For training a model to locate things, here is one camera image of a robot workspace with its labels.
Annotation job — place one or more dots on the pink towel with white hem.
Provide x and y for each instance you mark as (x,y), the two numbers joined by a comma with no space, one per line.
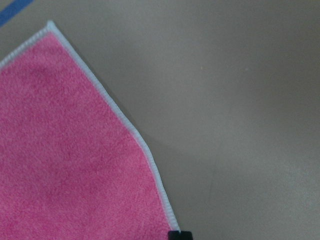
(72,166)

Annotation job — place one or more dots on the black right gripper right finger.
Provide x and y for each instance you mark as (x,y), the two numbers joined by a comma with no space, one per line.
(185,235)

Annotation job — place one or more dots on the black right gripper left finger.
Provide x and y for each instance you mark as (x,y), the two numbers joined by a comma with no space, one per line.
(173,235)

